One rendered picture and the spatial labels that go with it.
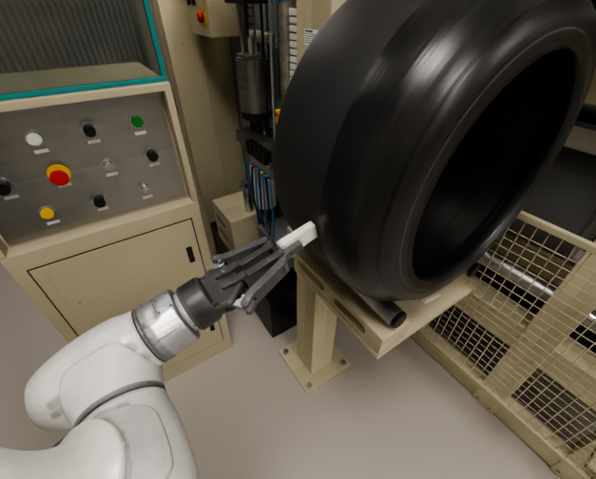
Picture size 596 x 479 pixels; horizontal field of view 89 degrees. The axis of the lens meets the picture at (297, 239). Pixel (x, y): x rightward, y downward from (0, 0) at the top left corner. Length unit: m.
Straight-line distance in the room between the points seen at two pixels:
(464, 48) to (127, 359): 0.54
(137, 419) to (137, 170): 0.80
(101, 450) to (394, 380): 1.44
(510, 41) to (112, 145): 0.92
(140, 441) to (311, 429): 1.20
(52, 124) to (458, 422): 1.80
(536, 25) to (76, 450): 0.65
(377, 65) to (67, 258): 0.98
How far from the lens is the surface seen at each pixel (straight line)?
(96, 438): 0.39
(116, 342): 0.47
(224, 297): 0.46
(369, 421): 1.58
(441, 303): 0.92
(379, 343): 0.74
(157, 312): 0.46
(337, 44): 0.52
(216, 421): 1.59
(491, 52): 0.45
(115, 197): 1.10
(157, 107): 1.03
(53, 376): 0.50
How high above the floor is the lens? 1.45
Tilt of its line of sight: 39 degrees down
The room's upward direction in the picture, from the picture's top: straight up
